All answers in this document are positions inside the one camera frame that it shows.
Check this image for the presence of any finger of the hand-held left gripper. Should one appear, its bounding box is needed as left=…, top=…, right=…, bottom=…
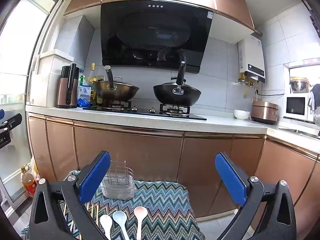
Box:
left=0, top=109, right=23, bottom=132

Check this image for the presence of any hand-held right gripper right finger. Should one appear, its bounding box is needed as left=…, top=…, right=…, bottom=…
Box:
left=215, top=152, right=297, bottom=240

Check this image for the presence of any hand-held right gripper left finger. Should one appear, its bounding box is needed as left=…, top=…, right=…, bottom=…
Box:
left=29, top=151, right=112, bottom=240

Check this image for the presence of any wire utensil holder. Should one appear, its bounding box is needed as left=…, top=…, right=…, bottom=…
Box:
left=101, top=160, right=135, bottom=200

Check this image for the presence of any white ceramic spoon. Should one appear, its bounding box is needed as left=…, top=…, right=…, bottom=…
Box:
left=100, top=214, right=113, bottom=240

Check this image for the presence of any pink ceramic spoon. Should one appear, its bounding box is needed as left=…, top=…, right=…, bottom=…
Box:
left=134, top=206, right=147, bottom=240

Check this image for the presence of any yellow plastic bag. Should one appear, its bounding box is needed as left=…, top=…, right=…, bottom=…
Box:
left=30, top=155, right=41, bottom=180

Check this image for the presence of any cooking oil bottle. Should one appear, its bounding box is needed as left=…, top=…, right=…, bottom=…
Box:
left=20, top=165, right=38, bottom=198

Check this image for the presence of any copper base cabinet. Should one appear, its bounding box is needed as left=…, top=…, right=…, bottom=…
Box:
left=27, top=112, right=320, bottom=233

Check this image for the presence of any white bowl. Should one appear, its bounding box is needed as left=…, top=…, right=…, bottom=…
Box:
left=234, top=110, right=250, bottom=120

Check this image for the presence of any sliding glass door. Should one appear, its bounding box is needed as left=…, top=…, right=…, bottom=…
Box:
left=0, top=0, right=64, bottom=205

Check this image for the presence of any zigzag patterned cloth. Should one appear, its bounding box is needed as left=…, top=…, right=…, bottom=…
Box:
left=20, top=170, right=205, bottom=240

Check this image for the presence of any copper rice cooker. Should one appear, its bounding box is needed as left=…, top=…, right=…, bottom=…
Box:
left=251, top=100, right=279, bottom=125

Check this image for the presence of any blue white salt bag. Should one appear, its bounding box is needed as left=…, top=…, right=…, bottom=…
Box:
left=77, top=85, right=94, bottom=107

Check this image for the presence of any dark soy sauce bottle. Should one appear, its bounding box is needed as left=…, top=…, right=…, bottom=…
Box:
left=91, top=81, right=103, bottom=105

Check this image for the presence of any steel sink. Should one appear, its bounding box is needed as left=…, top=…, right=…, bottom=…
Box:
left=279, top=126, right=320, bottom=139

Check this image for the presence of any black glass gas stove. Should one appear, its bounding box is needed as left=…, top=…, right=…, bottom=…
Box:
left=82, top=104, right=207, bottom=120

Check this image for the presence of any brass wok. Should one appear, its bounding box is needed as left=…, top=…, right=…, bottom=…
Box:
left=94, top=66, right=140, bottom=101

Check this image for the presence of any white microwave oven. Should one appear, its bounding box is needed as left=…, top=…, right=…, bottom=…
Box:
left=284, top=95, right=315, bottom=122

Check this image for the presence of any black wok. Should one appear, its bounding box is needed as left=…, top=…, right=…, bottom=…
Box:
left=153, top=61, right=202, bottom=106

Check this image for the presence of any white water heater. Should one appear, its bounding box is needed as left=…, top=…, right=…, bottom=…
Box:
left=237, top=36, right=266, bottom=93

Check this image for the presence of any black range hood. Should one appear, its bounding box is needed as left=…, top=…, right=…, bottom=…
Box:
left=100, top=0, right=214, bottom=74

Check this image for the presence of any black power cable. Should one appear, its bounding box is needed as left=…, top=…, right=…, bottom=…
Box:
left=254, top=87, right=285, bottom=97

